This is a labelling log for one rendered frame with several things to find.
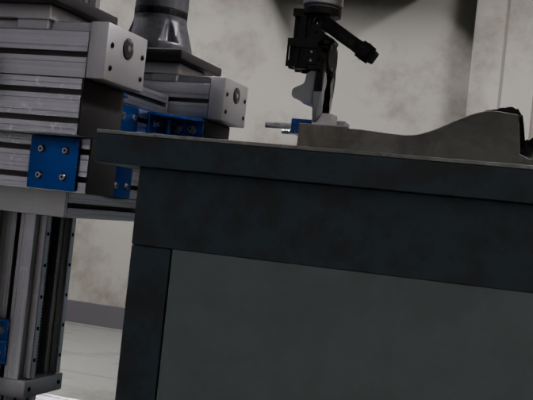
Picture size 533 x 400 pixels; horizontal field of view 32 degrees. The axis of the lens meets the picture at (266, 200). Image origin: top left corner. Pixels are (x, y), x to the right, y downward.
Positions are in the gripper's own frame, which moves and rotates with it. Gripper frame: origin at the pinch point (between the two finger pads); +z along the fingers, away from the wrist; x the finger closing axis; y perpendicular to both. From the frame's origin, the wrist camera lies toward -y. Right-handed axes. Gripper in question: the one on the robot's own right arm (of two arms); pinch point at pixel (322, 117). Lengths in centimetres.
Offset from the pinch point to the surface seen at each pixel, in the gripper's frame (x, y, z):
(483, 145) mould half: 8.3, -30.1, 3.7
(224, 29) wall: -307, 135, -78
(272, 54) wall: -306, 106, -66
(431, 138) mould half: 8.3, -21.3, 3.2
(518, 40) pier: -286, -21, -75
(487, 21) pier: -287, -5, -84
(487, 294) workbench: 69, -36, 25
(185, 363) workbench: 69, -4, 37
